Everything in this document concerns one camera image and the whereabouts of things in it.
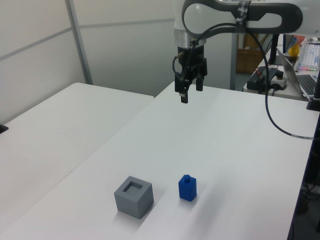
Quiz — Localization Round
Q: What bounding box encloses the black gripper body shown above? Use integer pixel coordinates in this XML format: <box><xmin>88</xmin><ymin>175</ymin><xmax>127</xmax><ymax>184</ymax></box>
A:
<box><xmin>175</xmin><ymin>44</ymin><xmax>208</xmax><ymax>81</ymax></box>

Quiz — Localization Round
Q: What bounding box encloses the blue block with stud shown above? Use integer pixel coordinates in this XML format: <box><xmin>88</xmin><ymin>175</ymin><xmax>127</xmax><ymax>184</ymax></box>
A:
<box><xmin>177</xmin><ymin>173</ymin><xmax>199</xmax><ymax>202</ymax></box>

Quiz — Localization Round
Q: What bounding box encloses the grey hollow cuboid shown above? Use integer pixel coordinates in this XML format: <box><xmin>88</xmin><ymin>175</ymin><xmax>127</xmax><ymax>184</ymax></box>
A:
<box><xmin>113</xmin><ymin>175</ymin><xmax>154</xmax><ymax>220</ymax></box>

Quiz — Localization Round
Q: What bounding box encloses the brown cardboard box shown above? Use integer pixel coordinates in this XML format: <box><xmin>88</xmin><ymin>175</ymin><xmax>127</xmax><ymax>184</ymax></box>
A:
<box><xmin>235</xmin><ymin>32</ymin><xmax>267</xmax><ymax>75</ymax></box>

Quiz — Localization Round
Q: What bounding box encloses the black power box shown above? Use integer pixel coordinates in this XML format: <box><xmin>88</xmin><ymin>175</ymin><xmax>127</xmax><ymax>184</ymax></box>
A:
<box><xmin>246</xmin><ymin>65</ymin><xmax>279</xmax><ymax>95</ymax></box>

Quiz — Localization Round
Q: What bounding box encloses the white emergency stop button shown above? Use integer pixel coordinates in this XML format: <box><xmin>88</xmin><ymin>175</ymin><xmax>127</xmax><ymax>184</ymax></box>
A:
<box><xmin>270</xmin><ymin>70</ymin><xmax>287</xmax><ymax>91</ymax></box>

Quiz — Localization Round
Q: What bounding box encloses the yellow round toy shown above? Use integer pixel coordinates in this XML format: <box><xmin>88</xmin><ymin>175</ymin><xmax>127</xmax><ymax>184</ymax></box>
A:
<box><xmin>288</xmin><ymin>44</ymin><xmax>301</xmax><ymax>57</ymax></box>

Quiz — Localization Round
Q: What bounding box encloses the silver open laptop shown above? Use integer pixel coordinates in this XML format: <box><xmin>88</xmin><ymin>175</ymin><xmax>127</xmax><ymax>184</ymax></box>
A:
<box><xmin>275</xmin><ymin>46</ymin><xmax>319</xmax><ymax>98</ymax></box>

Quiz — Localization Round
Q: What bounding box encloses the black velcro cable strap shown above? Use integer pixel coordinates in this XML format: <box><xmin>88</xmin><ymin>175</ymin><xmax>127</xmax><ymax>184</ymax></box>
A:
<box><xmin>235</xmin><ymin>0</ymin><xmax>252</xmax><ymax>34</ymax></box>

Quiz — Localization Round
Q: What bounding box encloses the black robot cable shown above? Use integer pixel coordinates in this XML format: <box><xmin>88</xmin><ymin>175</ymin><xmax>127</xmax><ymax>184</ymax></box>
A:
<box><xmin>171</xmin><ymin>22</ymin><xmax>315</xmax><ymax>141</ymax></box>

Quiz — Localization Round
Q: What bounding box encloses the grey partition post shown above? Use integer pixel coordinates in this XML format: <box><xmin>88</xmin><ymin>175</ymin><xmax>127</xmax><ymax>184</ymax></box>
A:
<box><xmin>65</xmin><ymin>0</ymin><xmax>94</xmax><ymax>86</ymax></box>

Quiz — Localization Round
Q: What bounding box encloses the black camera stand post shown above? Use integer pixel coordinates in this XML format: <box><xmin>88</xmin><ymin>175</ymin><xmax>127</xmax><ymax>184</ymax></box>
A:
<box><xmin>306</xmin><ymin>65</ymin><xmax>320</xmax><ymax>112</ymax></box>

